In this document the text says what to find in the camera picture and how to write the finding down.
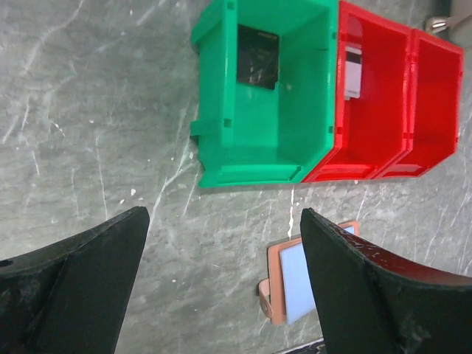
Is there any brown leather card holder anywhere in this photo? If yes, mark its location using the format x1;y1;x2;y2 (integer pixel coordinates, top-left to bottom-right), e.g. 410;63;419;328
257;220;361;327

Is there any green plastic bin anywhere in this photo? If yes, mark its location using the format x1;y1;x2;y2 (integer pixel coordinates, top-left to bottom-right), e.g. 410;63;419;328
190;1;339;188

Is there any white diamond print card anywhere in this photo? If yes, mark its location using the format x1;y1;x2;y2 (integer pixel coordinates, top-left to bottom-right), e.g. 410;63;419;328
344;44;362;100

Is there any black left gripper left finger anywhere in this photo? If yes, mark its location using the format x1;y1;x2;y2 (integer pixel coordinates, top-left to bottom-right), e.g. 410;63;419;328
1;206;150;353

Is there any black card in green bin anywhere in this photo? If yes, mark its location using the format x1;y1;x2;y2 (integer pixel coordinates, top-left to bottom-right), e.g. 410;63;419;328
237;25;280;90

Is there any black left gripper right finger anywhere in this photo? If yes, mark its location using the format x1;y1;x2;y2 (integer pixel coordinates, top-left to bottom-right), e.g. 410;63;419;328
300;209;471;353

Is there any red plastic bin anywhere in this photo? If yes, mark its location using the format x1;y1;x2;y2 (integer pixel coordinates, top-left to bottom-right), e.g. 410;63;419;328
375;29;464;179
303;1;412;183

